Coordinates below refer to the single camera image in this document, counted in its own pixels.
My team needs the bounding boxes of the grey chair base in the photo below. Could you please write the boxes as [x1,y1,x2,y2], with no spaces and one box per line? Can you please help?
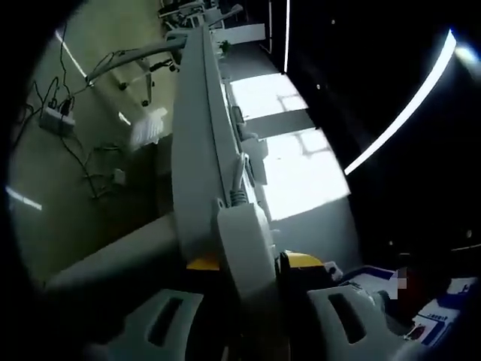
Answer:
[84,32,189,107]

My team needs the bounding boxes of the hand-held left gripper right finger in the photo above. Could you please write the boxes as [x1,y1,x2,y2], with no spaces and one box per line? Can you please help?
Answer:
[278,250,398,361]

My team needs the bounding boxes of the large bright window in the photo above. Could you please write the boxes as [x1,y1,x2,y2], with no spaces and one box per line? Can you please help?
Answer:
[258,129,351,222]

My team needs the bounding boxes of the white floor power strip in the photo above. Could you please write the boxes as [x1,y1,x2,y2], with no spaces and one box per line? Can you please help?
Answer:
[38,97,77,135]

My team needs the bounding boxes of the small bright window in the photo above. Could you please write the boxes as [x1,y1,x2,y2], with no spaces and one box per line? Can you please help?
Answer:
[228,72,313,131]

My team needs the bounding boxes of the thin ceiling light strip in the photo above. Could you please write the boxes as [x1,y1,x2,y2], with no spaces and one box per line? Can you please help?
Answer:
[283,0,292,73]

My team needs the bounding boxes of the white slatted object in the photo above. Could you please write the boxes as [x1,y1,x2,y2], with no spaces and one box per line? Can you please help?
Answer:
[129,106,169,148]

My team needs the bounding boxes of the long curved ceiling light strip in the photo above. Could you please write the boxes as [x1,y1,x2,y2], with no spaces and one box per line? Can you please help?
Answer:
[343,28,458,177]

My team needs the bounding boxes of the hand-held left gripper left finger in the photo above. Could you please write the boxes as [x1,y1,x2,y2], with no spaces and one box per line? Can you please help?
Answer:
[112,252,241,361]

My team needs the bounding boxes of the tangled black floor cables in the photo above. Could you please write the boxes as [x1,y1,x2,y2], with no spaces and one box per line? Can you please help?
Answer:
[22,22,113,199]

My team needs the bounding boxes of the white table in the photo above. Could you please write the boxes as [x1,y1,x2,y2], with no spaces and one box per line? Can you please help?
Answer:
[44,25,280,291]

